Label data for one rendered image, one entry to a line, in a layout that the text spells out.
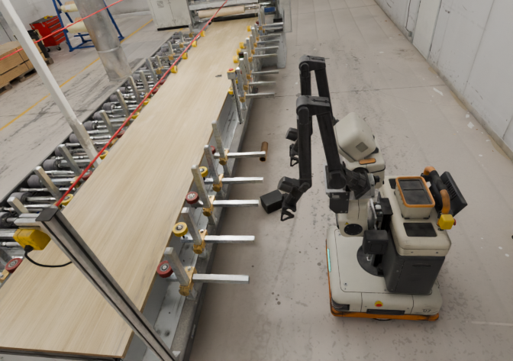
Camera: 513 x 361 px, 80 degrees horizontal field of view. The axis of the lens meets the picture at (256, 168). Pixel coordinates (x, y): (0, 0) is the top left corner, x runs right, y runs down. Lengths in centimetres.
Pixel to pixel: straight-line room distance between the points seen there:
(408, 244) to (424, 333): 83
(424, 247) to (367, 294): 55
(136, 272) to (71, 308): 31
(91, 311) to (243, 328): 109
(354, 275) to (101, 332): 150
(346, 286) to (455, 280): 88
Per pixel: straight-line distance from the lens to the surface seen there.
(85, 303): 175
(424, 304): 225
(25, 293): 199
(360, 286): 220
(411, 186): 193
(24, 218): 95
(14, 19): 229
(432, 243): 181
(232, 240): 175
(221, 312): 248
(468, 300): 268
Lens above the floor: 217
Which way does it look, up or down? 39 degrees down
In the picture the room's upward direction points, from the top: 10 degrees counter-clockwise
